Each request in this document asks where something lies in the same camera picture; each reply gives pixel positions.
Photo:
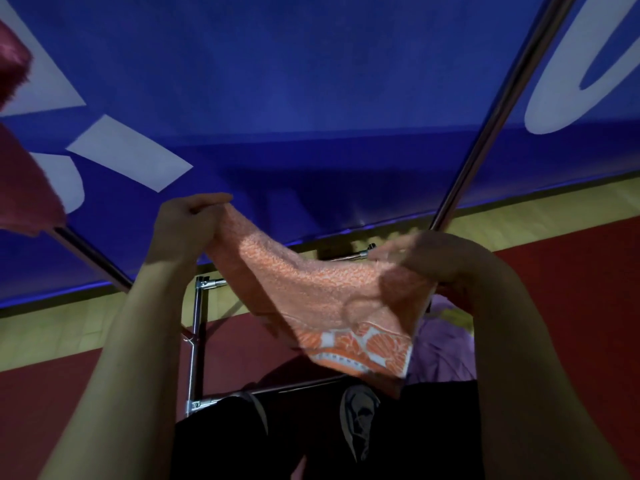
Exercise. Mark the person's right grey shoe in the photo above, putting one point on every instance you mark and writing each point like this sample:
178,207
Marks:
359,419

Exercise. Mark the purple towel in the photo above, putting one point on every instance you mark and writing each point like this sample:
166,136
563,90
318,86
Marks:
445,349

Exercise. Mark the person's left forearm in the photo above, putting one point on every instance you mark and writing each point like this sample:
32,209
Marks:
120,384

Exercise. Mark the person's right hand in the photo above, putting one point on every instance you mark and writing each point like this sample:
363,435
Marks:
440,259

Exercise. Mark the person's black trousers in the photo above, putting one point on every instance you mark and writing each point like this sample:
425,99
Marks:
430,429

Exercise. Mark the orange patterned towel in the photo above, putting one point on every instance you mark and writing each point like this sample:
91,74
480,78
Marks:
310,294

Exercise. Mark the blue banner with white print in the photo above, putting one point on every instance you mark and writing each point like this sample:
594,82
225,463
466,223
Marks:
310,69

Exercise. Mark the pink towel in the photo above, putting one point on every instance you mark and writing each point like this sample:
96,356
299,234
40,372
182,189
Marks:
25,194

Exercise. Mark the person's left hand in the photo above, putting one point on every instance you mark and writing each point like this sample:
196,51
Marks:
180,229

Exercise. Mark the metal drying rack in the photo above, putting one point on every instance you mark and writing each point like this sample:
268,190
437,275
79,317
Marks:
500,104

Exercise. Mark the person's right forearm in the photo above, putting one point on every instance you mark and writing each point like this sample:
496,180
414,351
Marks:
535,394

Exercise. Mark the person's grey shoe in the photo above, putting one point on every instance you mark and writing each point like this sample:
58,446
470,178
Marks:
359,419
255,407

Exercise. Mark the person's left grey shoe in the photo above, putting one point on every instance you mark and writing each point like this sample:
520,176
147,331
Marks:
255,407

